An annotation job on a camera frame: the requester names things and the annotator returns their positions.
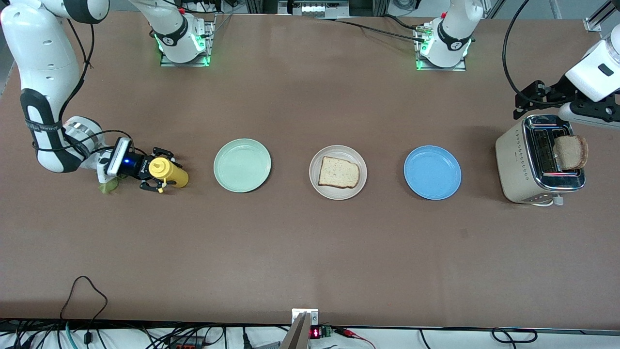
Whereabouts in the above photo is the yellow squeeze sauce bottle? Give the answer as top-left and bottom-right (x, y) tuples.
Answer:
(148, 156), (189, 194)

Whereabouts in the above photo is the green lettuce leaf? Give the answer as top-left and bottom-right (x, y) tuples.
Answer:
(98, 176), (123, 195)

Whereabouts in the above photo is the brown crusted bread slice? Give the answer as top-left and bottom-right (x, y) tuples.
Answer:
(553, 135), (589, 171)

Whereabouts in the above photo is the pale white bread slice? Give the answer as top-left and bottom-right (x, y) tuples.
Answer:
(318, 156), (361, 190)

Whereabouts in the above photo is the pale green round plate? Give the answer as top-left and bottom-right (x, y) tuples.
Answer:
(213, 138), (272, 193)

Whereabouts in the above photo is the blue round plate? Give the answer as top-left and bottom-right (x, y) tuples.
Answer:
(403, 145), (462, 201)

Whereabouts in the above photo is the beige round plate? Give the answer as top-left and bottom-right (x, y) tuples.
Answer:
(309, 144), (368, 201)

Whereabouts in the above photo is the beige and chrome toaster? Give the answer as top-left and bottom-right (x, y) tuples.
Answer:
(495, 114), (587, 207)

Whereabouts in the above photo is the black box with lights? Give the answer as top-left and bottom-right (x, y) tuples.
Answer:
(278, 0), (350, 19)

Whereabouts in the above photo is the aluminium frame post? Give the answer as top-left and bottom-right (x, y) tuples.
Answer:
(584, 0), (615, 32)

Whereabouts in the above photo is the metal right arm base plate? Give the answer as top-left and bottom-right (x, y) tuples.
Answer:
(160, 14), (214, 67)

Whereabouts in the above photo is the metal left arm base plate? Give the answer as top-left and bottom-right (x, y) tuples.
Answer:
(415, 24), (467, 72)

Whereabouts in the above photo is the thin black looped cable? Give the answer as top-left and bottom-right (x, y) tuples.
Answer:
(59, 275), (109, 321)

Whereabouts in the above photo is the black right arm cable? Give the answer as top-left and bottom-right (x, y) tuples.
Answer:
(58, 18), (93, 124)

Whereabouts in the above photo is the black cable lying across table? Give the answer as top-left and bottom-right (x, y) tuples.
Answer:
(315, 17), (427, 44)

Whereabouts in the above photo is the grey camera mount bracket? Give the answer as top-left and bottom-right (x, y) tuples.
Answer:
(280, 308), (320, 349)

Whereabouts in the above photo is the black coiled cable loop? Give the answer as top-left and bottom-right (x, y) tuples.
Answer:
(492, 328), (539, 344)

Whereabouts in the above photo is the red clip wire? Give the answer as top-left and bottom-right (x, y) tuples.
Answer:
(334, 327), (377, 349)

